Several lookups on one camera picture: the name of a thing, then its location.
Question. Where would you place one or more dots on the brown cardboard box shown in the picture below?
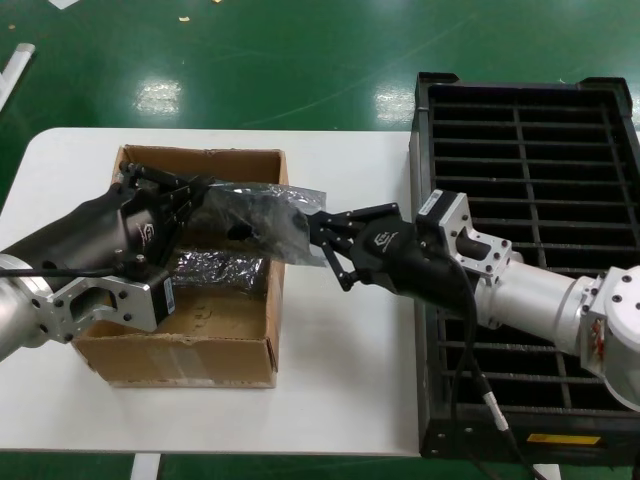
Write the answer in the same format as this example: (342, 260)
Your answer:
(200, 360)

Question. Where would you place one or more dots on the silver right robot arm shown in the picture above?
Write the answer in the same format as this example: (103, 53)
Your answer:
(550, 305)

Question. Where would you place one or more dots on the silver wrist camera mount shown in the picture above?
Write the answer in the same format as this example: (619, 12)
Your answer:
(470, 235)
(100, 305)

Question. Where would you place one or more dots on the white flat table leg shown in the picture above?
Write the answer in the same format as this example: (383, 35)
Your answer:
(547, 472)
(145, 467)

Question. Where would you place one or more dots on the black slotted plastic container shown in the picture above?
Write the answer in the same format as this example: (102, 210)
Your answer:
(550, 150)

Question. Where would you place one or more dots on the bagged black graphics card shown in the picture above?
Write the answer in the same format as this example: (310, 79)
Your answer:
(215, 270)

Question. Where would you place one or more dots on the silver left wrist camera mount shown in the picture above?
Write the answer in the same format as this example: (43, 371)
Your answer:
(100, 305)

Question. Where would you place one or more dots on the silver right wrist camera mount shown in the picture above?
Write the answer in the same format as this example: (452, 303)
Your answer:
(470, 235)

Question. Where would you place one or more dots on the translucent grey antistatic bag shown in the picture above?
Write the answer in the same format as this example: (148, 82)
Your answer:
(300, 197)

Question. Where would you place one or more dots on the white paper sheet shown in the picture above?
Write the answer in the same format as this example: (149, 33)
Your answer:
(62, 3)

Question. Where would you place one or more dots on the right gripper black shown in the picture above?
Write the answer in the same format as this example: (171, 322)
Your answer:
(400, 260)

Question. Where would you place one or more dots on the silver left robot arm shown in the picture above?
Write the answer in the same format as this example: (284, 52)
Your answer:
(17, 310)

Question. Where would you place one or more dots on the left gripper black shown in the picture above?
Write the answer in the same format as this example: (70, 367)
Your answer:
(100, 230)

